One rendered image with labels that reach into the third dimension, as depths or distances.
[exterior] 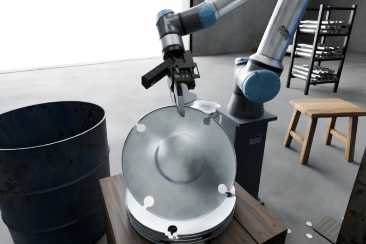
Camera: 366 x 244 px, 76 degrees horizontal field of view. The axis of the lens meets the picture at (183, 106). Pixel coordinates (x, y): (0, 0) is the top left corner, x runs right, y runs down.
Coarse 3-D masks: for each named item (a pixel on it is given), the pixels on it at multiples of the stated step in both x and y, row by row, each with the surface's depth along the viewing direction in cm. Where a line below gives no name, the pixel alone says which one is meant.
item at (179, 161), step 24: (144, 120) 62; (168, 120) 63; (192, 120) 65; (216, 120) 65; (144, 144) 59; (168, 144) 60; (192, 144) 61; (216, 144) 63; (144, 168) 57; (168, 168) 57; (192, 168) 58; (216, 168) 60; (144, 192) 54; (168, 192) 55; (192, 192) 56; (216, 192) 57; (168, 216) 53; (192, 216) 54
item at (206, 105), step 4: (196, 100) 179; (200, 100) 179; (204, 100) 179; (208, 100) 178; (196, 104) 170; (200, 104) 170; (204, 104) 170; (208, 104) 172; (212, 104) 172; (200, 108) 162; (204, 108) 162; (208, 108) 163; (212, 108) 163; (212, 112) 155
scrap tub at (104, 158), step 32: (0, 128) 90; (32, 128) 101; (64, 128) 108; (96, 128) 81; (0, 160) 67; (32, 160) 68; (64, 160) 73; (96, 160) 84; (0, 192) 72; (32, 192) 72; (64, 192) 76; (96, 192) 87; (32, 224) 77; (64, 224) 80; (96, 224) 90
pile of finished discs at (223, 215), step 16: (128, 192) 63; (224, 192) 63; (128, 208) 57; (144, 208) 58; (224, 208) 58; (144, 224) 52; (160, 224) 53; (176, 224) 53; (192, 224) 53; (208, 224) 53; (224, 224) 55; (160, 240) 52; (176, 240) 51; (192, 240) 51
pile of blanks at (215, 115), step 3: (207, 114) 154; (210, 114) 155; (213, 114) 157; (216, 114) 159; (219, 114) 165; (210, 117) 156; (213, 117) 157; (216, 117) 160; (219, 117) 166; (204, 120) 155; (207, 120) 156; (219, 120) 168; (204, 123) 156; (207, 123) 156; (210, 123) 159
